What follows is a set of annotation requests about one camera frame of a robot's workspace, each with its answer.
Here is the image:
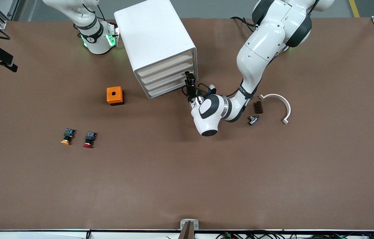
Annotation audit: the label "white drawer cabinet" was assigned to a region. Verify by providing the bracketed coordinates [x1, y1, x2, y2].
[114, 0, 198, 100]

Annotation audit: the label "red mushroom push button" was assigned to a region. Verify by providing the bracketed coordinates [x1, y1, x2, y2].
[83, 131, 97, 149]

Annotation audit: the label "yellow mushroom push button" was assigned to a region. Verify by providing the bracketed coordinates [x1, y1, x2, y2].
[60, 128, 76, 146]

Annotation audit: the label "brown paper table cover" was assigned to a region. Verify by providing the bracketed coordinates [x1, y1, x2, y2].
[0, 17, 374, 231]

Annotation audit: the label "white semicircular plastic clamp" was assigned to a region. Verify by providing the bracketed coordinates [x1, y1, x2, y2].
[259, 94, 291, 125]

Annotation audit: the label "orange button enclosure box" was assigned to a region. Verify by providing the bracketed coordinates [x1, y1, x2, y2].
[106, 86, 125, 106]

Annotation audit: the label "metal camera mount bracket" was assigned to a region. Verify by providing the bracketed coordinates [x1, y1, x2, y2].
[179, 219, 199, 239]

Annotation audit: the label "tangled black cables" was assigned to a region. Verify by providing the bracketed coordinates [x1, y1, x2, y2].
[217, 231, 374, 239]

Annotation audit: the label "white table frame rail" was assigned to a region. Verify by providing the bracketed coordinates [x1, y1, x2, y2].
[0, 229, 374, 239]

